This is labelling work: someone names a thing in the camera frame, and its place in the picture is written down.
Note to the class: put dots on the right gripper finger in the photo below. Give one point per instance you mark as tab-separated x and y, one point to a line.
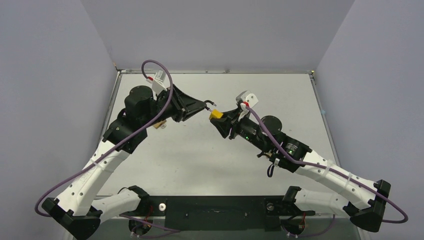
223	125
231	116

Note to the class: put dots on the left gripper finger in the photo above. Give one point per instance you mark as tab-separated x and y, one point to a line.
192	109
182	99

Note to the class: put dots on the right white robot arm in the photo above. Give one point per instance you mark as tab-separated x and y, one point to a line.
360	200

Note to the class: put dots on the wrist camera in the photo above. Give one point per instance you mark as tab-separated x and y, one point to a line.
158	82
245	100

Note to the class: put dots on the yellow padlock with keys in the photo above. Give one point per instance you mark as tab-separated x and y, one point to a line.
214	113

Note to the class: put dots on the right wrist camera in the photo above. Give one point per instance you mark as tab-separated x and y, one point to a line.
245	100

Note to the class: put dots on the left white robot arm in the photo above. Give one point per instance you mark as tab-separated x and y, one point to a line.
76	208

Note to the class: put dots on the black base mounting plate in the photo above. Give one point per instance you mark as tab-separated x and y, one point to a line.
220	213

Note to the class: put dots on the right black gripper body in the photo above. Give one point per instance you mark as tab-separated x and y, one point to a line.
234	124

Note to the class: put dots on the large brass padlock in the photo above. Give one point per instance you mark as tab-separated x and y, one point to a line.
160	125

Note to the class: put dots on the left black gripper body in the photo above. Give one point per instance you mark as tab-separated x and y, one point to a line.
174	109

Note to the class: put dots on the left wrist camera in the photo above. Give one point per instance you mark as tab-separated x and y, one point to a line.
158	82

